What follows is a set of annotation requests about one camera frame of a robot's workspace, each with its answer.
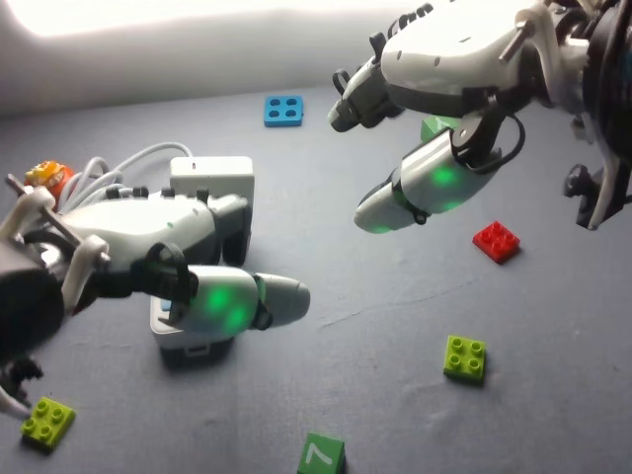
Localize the white backdrop sheet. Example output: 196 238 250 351
0 0 445 119

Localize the lime green building brick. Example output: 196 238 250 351
442 335 488 386
19 396 78 453

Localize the grey table cloth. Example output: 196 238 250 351
0 53 632 474

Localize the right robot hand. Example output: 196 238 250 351
327 0 564 236

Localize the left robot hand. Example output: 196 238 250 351
46 185 312 342

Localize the green cube number 7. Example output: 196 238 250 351
297 433 346 474

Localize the blue four-hole block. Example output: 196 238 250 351
263 95 306 128

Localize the green cube letter Y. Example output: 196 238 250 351
420 116 463 145

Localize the white power adapter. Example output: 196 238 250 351
169 156 256 208

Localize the red building brick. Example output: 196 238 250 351
472 220 522 266

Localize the orange toy cupcake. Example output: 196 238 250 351
24 160 75 198

